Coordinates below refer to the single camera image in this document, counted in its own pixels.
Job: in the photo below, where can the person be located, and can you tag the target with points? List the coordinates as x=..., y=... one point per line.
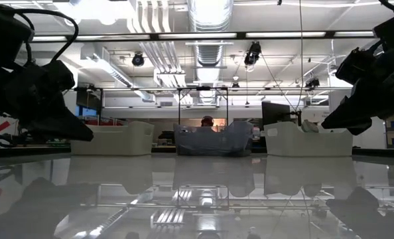
x=207, y=121

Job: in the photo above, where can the black monitor on arm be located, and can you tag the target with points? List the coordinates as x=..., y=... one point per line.
x=275, y=114

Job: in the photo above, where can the white plastic bin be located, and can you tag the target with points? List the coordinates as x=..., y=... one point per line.
x=114, y=139
x=309, y=144

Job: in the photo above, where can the black camera on mount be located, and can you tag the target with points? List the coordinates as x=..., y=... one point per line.
x=252, y=53

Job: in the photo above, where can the white ceiling pipes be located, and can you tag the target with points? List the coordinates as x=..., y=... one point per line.
x=157, y=20

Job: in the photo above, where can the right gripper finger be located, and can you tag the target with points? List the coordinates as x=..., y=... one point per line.
x=341, y=113
x=343, y=123

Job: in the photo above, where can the white glossy table sheet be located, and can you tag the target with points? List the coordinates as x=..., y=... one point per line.
x=197, y=172

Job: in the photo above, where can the black workstation frame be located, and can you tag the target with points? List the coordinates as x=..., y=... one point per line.
x=200, y=88

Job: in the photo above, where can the blue screen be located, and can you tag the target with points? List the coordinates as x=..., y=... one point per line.
x=84, y=111

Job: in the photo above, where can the white ceiling air duct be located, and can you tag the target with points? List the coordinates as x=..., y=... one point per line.
x=117, y=78

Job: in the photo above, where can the silver ventilation duct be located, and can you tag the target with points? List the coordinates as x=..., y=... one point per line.
x=210, y=20

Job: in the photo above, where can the grey plastic bin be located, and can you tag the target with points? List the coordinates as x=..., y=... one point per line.
x=213, y=142

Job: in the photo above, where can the black overhead beam with lights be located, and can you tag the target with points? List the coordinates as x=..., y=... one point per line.
x=154, y=36

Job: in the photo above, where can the black box on frame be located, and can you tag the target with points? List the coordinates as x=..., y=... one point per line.
x=312, y=83

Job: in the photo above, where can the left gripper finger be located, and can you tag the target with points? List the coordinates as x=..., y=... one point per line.
x=64, y=117
x=51, y=127

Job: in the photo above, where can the black dome camera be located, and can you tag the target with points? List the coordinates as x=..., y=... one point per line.
x=138, y=60

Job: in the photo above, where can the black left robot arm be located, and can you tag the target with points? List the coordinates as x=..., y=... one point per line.
x=4, y=33

